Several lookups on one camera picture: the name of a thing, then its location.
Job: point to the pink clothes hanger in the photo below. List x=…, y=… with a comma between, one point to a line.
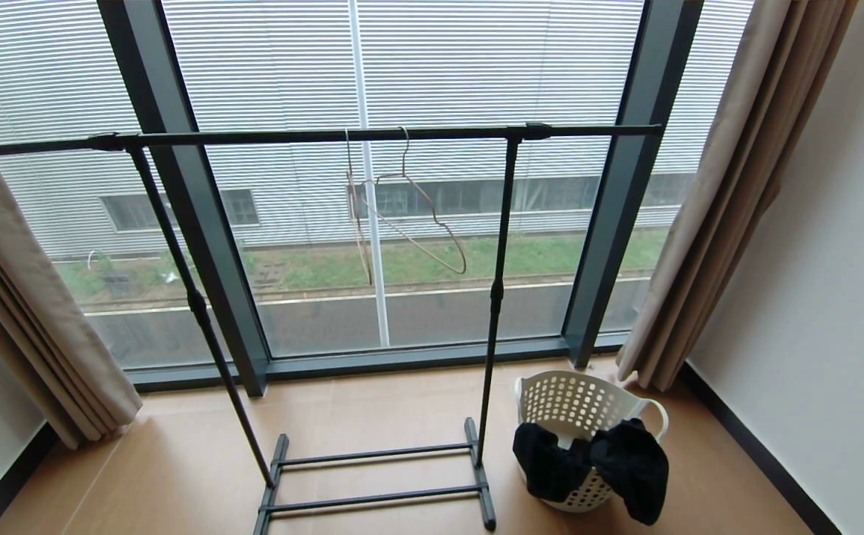
x=405, y=160
x=348, y=148

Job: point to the black clothes rack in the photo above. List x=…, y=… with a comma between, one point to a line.
x=290, y=136

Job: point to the white laundry basket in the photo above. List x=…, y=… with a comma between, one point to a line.
x=573, y=401

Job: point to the heap of clothes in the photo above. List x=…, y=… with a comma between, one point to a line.
x=632, y=461

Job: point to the window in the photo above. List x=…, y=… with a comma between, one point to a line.
x=201, y=223

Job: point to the beige curtain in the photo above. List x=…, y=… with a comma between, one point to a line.
x=30, y=334
x=736, y=186

